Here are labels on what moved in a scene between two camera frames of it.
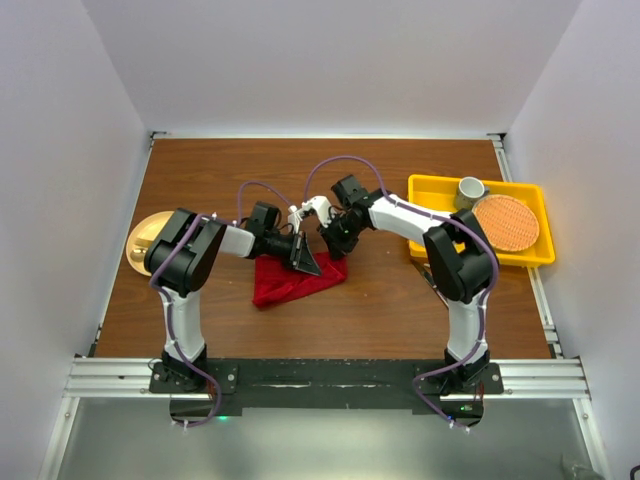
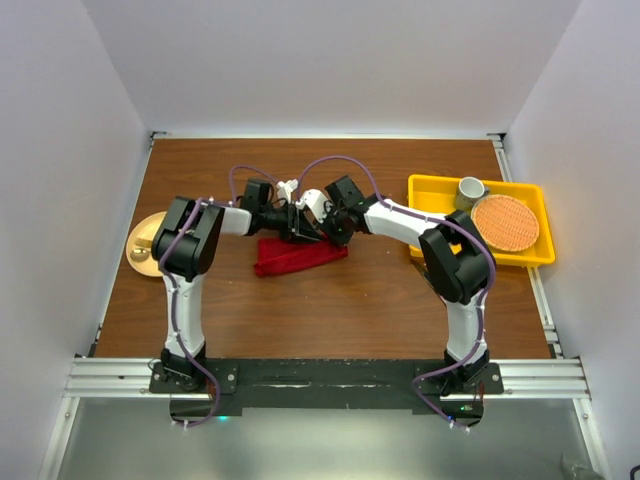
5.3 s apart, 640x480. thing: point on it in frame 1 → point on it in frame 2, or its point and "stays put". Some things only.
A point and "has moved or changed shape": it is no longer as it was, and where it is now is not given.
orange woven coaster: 506,222 stays put
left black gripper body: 287,246 → 281,220
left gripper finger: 306,261 → 305,226
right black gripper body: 342,233 stays put
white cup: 470,189 stays put
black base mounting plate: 208,390 stays put
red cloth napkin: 276,282 has moved or changed shape
